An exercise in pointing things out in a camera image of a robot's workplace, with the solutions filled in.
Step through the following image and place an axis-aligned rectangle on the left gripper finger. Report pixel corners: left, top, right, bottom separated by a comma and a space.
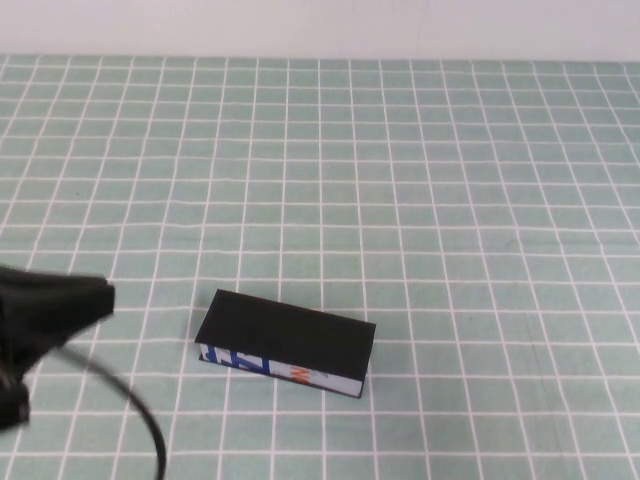
0, 263, 110, 297
0, 282, 117, 384

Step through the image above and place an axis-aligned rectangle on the black printed glasses case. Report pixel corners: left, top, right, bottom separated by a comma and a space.
193, 288, 377, 401

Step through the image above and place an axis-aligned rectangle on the green white checked tablecloth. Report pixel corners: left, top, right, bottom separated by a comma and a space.
0, 53, 640, 480

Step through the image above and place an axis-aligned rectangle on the black left camera cable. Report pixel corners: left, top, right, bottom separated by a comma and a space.
52, 343, 170, 480

